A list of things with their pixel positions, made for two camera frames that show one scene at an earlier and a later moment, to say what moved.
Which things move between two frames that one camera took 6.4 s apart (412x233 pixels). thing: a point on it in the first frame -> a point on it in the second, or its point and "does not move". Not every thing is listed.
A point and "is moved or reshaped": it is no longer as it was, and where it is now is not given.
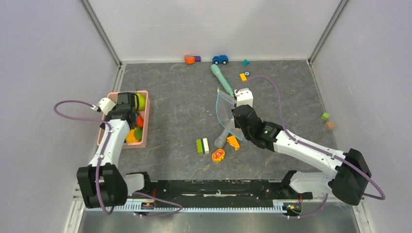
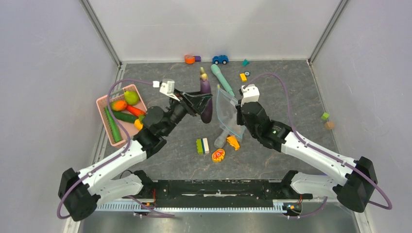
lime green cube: x=325 y=116 does not move
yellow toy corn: x=130 y=137 is moved or reshaped
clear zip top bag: x=224 y=104 does not move
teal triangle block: x=245 y=62 does not move
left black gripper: x=114 y=109 -> x=197 y=102
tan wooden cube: x=329 y=125 does not move
